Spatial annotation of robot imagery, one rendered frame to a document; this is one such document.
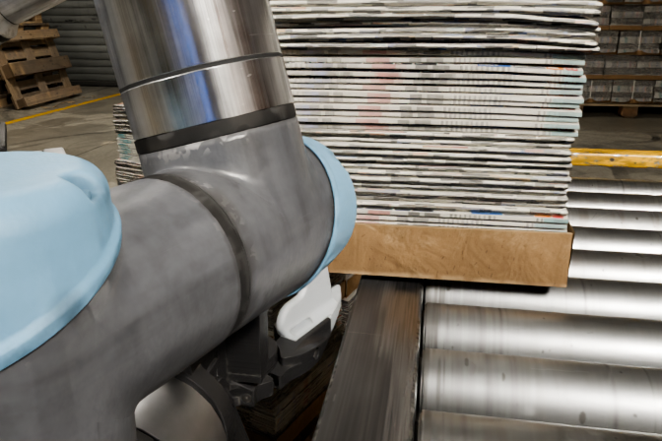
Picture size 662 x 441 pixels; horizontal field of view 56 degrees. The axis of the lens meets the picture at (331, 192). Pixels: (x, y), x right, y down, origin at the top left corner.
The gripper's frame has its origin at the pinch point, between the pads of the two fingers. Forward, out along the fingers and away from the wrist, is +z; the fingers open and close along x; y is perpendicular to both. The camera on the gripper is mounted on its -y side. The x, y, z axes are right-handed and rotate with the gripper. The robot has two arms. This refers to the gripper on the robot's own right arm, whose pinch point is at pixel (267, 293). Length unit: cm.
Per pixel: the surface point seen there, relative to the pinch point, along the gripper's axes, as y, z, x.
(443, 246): 5.2, -0.5, -13.9
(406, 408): 1.8, -15.7, -12.0
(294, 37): 20.3, -0.3, -2.7
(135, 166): -7, 66, 45
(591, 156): 3, 42, -34
